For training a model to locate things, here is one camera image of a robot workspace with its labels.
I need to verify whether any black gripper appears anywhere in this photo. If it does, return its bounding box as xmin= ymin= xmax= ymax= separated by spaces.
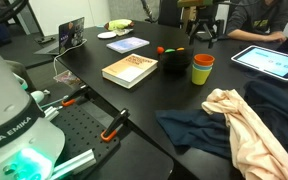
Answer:
xmin=185 ymin=5 xmax=226 ymax=50

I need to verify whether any blue plastic cup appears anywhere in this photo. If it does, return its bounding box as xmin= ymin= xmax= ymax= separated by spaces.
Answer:
xmin=193 ymin=63 xmax=214 ymax=72

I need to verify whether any yellow plastic cup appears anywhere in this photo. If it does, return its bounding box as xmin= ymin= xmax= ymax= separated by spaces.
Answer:
xmin=191 ymin=64 xmax=213 ymax=86

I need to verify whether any person bare forearm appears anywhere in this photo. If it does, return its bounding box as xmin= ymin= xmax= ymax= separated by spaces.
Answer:
xmin=226 ymin=29 xmax=272 ymax=43

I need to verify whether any person bare hand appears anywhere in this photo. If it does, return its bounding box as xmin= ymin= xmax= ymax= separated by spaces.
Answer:
xmin=265 ymin=30 xmax=288 ymax=43

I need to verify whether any black bowl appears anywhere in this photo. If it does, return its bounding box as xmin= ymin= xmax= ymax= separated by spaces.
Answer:
xmin=159 ymin=48 xmax=195 ymax=73

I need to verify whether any black office chair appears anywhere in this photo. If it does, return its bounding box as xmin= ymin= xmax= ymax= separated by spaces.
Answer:
xmin=157 ymin=0 xmax=185 ymax=28

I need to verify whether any person in dark hoodie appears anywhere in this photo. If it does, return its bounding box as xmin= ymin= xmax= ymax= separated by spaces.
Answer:
xmin=225 ymin=0 xmax=288 ymax=36

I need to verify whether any white tablet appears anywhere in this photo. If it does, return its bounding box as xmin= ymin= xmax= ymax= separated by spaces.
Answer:
xmin=230 ymin=45 xmax=288 ymax=82

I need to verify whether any pale blue UIST book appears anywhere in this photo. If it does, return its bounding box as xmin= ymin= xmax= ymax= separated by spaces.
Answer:
xmin=105 ymin=36 xmax=151 ymax=55

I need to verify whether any tan Intelligent Robotic Systems book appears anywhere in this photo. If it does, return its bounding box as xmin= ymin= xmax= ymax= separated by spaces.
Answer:
xmin=101 ymin=53 xmax=159 ymax=90

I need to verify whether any white wrapped packet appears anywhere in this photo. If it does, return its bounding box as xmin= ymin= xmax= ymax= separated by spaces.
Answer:
xmin=112 ymin=28 xmax=134 ymax=37

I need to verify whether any dark blue cloth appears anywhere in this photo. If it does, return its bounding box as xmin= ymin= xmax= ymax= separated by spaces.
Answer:
xmin=155 ymin=79 xmax=288 ymax=180

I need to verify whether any white round plate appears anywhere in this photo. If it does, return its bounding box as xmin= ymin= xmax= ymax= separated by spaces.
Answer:
xmin=97 ymin=31 xmax=118 ymax=40

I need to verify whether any peach cloth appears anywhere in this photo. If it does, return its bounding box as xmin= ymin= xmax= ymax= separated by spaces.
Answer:
xmin=201 ymin=88 xmax=288 ymax=180

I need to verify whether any black clamp orange tip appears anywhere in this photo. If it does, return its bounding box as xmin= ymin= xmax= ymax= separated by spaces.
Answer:
xmin=99 ymin=108 xmax=131 ymax=143
xmin=61 ymin=84 xmax=91 ymax=108

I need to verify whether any laptop with stickers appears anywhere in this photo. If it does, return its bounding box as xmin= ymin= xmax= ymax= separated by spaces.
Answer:
xmin=33 ymin=16 xmax=87 ymax=56

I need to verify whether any small clear plastic bag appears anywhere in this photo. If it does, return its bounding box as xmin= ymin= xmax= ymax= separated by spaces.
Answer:
xmin=53 ymin=69 xmax=83 ymax=90

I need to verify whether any black perforated breadboard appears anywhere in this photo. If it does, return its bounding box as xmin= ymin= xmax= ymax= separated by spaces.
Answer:
xmin=48 ymin=99 xmax=122 ymax=168

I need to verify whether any silver aluminium extrusion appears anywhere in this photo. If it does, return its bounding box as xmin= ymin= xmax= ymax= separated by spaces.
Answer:
xmin=50 ymin=148 xmax=97 ymax=180

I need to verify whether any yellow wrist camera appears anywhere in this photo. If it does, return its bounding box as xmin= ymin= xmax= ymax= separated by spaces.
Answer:
xmin=177 ymin=0 xmax=215 ymax=8

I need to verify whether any white laptop cable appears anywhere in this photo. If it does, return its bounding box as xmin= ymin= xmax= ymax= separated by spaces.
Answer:
xmin=52 ymin=38 xmax=88 ymax=79

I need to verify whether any small silver bracket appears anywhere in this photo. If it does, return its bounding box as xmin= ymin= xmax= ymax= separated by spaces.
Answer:
xmin=43 ymin=105 xmax=60 ymax=122

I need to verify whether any white handle device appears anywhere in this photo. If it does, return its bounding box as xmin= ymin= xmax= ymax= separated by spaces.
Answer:
xmin=29 ymin=89 xmax=52 ymax=104

